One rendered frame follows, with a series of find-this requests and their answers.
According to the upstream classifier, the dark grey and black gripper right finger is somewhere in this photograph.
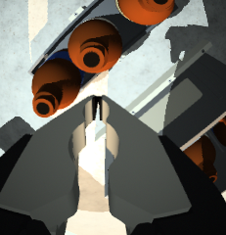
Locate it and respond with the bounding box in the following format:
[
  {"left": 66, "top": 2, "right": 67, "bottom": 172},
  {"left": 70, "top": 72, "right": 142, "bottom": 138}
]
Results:
[{"left": 99, "top": 94, "right": 226, "bottom": 235}]

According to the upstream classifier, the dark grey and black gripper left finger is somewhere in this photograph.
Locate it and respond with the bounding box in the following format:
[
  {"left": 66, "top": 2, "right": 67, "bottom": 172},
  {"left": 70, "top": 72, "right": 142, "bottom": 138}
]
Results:
[{"left": 0, "top": 94, "right": 99, "bottom": 235}]

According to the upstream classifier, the black flat tray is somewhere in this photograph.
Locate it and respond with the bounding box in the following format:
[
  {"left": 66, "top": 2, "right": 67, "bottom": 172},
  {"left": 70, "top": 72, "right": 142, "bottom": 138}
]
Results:
[{"left": 28, "top": 0, "right": 158, "bottom": 93}]

